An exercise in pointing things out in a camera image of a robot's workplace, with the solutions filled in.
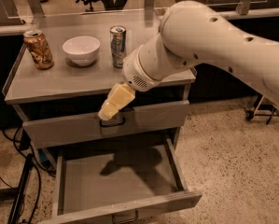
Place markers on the white ceramic bowl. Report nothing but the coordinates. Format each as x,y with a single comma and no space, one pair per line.
82,50

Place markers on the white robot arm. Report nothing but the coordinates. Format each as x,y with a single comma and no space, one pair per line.
191,33

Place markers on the silver blue redbull can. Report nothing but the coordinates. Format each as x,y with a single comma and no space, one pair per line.
118,44

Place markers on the black top drawer handle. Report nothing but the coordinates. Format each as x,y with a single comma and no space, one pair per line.
112,123

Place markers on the wheeled wooden cart frame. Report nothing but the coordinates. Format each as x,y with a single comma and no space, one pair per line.
261,110

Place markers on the black drawer handle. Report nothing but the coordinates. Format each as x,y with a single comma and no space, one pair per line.
112,123
126,217

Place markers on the grey top drawer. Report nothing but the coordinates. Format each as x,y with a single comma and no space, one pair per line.
85,127

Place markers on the crumpled gold soda can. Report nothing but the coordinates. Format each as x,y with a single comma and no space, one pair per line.
38,47

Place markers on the grey metal drawer cabinet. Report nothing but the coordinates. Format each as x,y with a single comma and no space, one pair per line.
67,89

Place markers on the white gripper with vents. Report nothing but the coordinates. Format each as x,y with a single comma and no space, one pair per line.
133,71

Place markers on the black metal stand leg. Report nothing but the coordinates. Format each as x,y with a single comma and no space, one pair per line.
16,194

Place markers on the grey open middle drawer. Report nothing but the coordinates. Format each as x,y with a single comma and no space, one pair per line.
96,180

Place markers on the black middle drawer handle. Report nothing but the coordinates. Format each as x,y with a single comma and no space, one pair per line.
126,217

